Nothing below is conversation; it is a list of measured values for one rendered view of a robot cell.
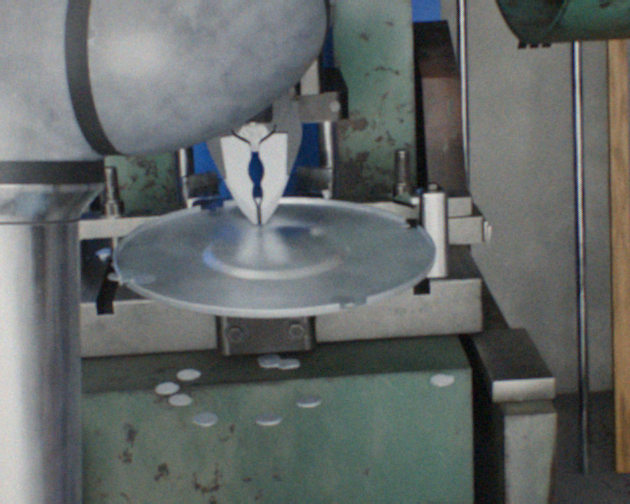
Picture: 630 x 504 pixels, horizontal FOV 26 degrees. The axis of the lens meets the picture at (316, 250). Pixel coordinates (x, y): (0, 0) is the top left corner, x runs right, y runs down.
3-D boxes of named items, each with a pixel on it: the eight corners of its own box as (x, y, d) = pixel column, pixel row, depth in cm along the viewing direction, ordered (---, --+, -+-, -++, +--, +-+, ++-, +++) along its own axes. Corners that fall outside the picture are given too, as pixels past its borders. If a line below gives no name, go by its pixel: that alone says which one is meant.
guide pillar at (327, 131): (340, 206, 154) (335, 85, 149) (321, 207, 153) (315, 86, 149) (339, 201, 156) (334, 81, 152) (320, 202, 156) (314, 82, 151)
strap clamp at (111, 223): (184, 261, 146) (176, 169, 143) (29, 271, 145) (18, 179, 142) (186, 246, 152) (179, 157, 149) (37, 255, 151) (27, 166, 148)
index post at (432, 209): (450, 277, 136) (448, 185, 134) (421, 279, 136) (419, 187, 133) (446, 268, 139) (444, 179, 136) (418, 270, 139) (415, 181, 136)
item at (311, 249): (71, 235, 127) (70, 227, 127) (339, 188, 139) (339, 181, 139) (188, 346, 103) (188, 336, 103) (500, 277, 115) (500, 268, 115)
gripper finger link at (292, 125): (304, 171, 127) (298, 79, 125) (304, 174, 126) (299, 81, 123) (254, 174, 127) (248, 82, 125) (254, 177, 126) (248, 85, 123)
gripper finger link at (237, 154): (259, 210, 133) (253, 119, 130) (259, 227, 127) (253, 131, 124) (227, 212, 133) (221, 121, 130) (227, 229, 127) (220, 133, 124)
